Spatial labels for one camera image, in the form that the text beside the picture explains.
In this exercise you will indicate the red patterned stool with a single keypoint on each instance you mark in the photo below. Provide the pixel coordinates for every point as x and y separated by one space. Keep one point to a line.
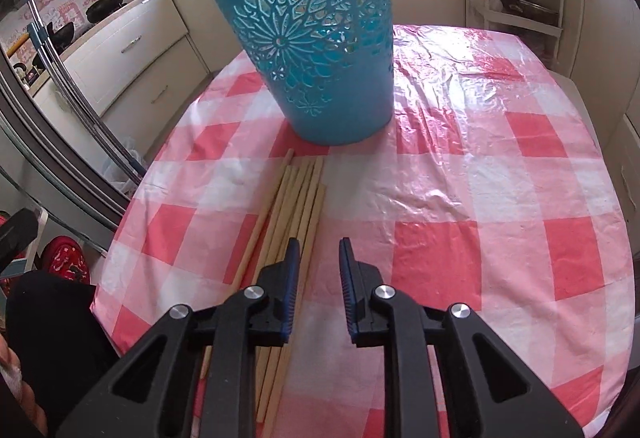
63 257

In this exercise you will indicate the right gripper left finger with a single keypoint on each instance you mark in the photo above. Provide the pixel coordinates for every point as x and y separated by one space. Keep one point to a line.
151 390

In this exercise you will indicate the black wok on stove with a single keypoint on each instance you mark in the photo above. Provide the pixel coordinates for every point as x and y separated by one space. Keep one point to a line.
61 38

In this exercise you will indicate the blue perforated plastic basket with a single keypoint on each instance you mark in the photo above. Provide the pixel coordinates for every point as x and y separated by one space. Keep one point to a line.
329 64

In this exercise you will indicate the pink checkered tablecloth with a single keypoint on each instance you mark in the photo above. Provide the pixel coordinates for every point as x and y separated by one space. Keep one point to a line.
485 188

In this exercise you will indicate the wooden chopstick leftmost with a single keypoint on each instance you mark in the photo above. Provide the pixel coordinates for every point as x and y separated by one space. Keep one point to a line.
267 203

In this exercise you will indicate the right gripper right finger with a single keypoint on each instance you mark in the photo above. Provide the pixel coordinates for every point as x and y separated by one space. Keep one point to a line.
488 389

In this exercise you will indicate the black frying pan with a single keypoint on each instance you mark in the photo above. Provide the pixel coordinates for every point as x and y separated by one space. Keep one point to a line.
101 9

